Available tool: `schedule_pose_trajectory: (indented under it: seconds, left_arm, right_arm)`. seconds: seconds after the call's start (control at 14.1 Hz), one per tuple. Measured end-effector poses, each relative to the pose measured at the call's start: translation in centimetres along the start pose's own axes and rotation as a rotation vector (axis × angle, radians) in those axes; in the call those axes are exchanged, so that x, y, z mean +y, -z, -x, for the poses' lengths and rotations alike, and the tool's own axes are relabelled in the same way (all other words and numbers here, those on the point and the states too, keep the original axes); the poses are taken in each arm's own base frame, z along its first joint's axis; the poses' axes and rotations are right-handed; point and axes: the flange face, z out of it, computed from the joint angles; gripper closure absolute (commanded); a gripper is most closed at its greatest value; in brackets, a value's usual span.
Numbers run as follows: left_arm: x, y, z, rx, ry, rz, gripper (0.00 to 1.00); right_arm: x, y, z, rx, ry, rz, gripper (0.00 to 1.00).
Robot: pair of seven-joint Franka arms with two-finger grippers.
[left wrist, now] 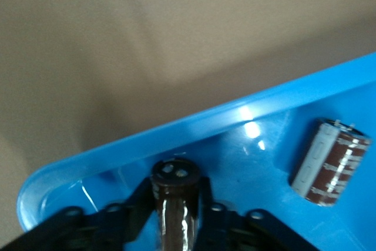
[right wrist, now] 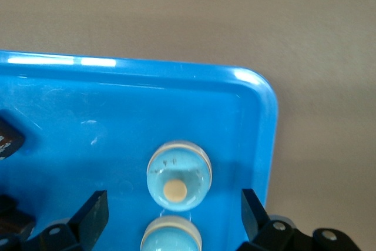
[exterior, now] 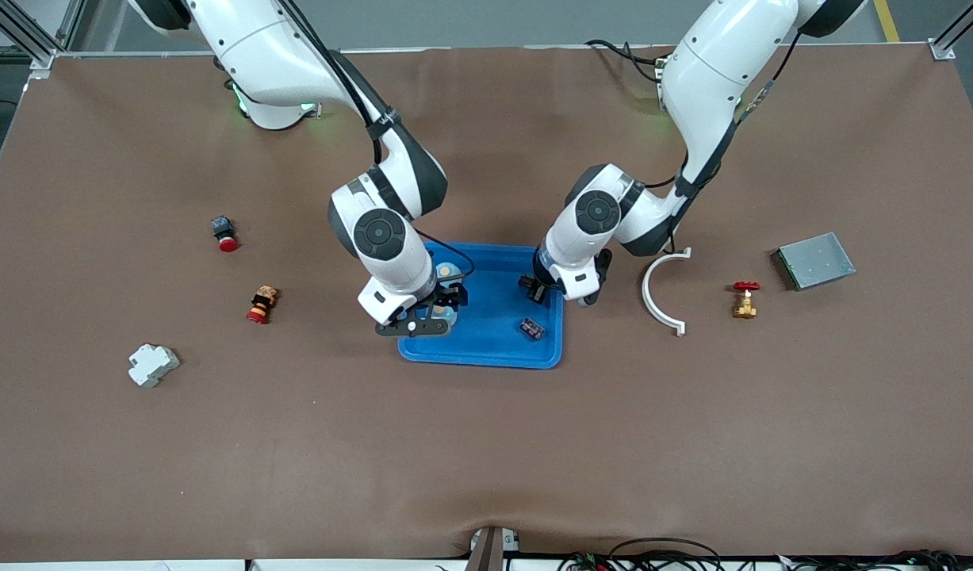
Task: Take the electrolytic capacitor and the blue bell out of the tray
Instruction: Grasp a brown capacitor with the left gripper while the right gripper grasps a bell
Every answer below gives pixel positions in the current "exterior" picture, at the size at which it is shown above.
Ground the white curved pipe clamp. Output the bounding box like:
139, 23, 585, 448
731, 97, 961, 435
641, 247, 693, 337

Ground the blue plastic tray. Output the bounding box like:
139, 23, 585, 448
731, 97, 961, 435
397, 242, 565, 370

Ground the yellow-banded red emergency stop button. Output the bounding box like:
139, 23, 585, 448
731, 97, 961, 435
246, 285, 281, 326

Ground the grey metal box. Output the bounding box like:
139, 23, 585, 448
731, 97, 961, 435
770, 232, 857, 292

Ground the white circuit breaker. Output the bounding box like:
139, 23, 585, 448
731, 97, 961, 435
128, 343, 181, 389

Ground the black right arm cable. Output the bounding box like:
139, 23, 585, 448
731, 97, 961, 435
278, 0, 477, 280

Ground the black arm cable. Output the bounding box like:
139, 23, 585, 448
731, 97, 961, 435
645, 32, 804, 255
278, 0, 477, 280

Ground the brass valve red handle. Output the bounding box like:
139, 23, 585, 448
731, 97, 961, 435
732, 281, 761, 320

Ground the black base cable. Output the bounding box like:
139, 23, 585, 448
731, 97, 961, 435
585, 38, 665, 80

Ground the dark brown post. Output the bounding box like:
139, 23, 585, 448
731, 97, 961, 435
464, 526, 506, 571

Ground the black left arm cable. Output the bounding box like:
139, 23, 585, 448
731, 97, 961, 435
645, 32, 804, 255

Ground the aluminium frame strut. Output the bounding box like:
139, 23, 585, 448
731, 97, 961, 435
930, 0, 973, 60
0, 0, 86, 72

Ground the black cable bundle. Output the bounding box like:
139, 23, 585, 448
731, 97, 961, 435
556, 537, 973, 571

